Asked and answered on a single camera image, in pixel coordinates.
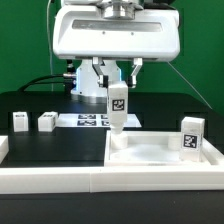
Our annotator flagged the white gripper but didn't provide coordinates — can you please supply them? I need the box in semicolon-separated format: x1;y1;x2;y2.
53;6;180;88

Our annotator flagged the white square table top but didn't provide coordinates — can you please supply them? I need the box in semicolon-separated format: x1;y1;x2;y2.
104;131;224;166

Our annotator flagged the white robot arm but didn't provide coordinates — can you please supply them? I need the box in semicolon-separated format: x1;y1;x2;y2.
53;0;180;103

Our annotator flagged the white marker tag sheet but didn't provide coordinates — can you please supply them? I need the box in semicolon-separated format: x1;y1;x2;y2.
54;113;142;128

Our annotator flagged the white U-shaped obstacle fence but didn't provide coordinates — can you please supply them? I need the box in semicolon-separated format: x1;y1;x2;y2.
0;136;224;194

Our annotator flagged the black cable bundle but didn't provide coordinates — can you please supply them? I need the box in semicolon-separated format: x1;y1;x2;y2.
18;73;77;92

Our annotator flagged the white thin cable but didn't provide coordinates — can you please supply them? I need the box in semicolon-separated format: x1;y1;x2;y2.
46;0;56;92

